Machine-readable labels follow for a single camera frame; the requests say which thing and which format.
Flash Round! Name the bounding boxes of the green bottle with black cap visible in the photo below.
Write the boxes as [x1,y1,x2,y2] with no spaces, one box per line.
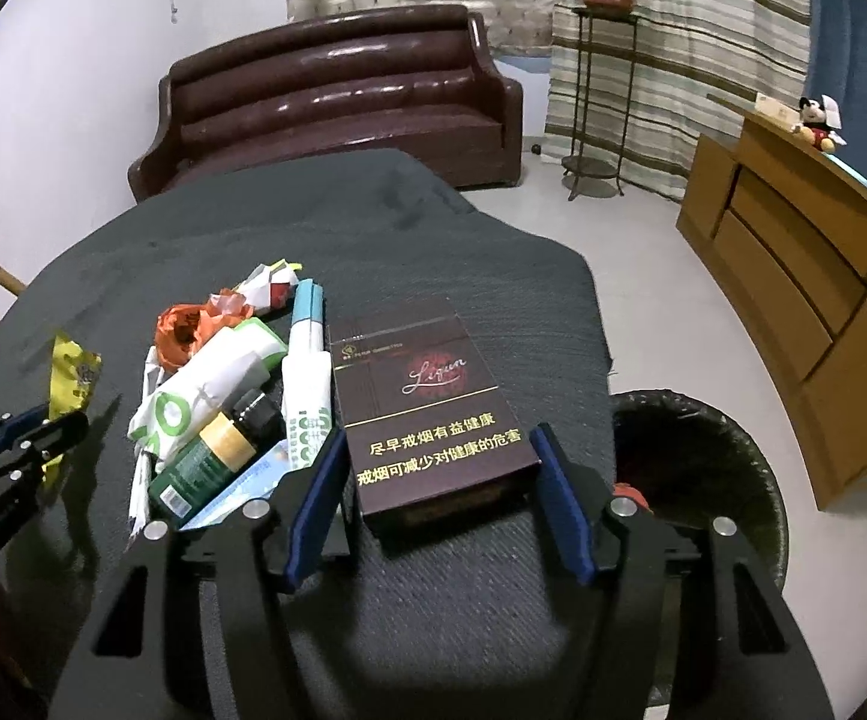
[148,388,285,523]

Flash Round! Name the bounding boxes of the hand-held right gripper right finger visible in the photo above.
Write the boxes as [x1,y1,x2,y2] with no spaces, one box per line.
[529,424,838,720]

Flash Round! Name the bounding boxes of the black trash bin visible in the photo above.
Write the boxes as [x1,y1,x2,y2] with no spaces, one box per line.
[609,390,788,595]

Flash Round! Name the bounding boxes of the yellow snack wrapper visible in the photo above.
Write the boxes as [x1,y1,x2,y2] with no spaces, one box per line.
[41,330,103,488]

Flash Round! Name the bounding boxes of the dark red cigarette box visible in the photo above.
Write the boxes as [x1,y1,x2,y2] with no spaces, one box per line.
[328,298,543,541]

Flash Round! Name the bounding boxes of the white green plastic packet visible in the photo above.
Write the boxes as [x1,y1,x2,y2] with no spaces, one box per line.
[125,317,289,541]

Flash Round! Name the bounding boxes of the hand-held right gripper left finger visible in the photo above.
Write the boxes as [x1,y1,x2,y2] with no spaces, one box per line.
[47,427,352,720]

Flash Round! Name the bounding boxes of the mouse plush toy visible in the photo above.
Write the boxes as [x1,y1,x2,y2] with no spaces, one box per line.
[791,96,850,153]

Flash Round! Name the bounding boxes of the metal plant stand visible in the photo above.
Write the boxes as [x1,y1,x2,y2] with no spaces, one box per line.
[559,6,641,202]

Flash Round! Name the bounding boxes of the brown leather sofa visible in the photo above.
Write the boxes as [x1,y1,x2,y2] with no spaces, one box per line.
[127,4,526,205]

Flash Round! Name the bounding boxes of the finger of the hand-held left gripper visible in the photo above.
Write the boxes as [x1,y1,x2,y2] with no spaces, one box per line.
[0,411,91,542]
[0,403,53,467]

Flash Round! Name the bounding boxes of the white green snack wrapper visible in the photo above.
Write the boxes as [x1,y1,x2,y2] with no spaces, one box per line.
[234,261,304,316]

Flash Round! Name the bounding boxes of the orange plastic bag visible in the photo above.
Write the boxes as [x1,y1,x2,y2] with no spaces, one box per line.
[154,292,254,374]

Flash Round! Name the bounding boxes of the small beige box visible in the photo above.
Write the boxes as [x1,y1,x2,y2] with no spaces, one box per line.
[752,92,799,128]

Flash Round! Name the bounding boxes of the white green toothpaste tube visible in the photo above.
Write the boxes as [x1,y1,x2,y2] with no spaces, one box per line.
[281,279,334,475]

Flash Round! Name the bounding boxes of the light blue packet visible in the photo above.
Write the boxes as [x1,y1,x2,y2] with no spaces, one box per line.
[178,441,316,530]

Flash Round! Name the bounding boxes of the striped curtain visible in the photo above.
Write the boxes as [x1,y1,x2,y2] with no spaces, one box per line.
[544,0,814,201]

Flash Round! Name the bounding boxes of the wooden cabinet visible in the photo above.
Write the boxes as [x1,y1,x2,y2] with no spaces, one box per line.
[675,94,867,513]

